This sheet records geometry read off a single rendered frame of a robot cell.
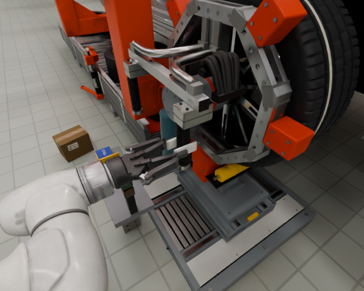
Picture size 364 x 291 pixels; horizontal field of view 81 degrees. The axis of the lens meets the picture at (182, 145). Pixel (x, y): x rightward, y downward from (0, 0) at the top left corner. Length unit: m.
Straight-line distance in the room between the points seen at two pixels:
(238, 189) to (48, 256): 1.04
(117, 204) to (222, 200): 0.56
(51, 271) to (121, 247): 0.98
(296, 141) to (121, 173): 0.42
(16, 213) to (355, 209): 1.74
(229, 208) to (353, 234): 0.79
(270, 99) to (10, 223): 0.61
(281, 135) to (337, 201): 1.23
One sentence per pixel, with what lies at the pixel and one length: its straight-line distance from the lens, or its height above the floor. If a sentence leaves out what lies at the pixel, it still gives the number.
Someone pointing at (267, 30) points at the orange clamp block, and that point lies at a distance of 0.57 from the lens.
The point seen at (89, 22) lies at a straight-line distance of 3.02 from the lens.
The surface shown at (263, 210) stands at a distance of 1.31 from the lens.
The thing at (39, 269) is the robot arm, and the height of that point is 0.88.
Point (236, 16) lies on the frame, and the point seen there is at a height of 1.11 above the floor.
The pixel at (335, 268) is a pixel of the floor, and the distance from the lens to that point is 1.51.
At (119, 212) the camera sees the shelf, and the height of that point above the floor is 0.45.
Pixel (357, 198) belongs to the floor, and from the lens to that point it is 1.89.
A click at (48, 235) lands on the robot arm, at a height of 0.88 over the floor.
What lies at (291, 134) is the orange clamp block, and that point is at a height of 0.88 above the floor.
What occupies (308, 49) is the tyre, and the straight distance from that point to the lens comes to 0.63.
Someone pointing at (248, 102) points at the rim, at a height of 0.83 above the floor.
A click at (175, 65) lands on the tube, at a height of 1.01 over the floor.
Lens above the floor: 1.22
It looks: 42 degrees down
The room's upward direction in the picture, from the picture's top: straight up
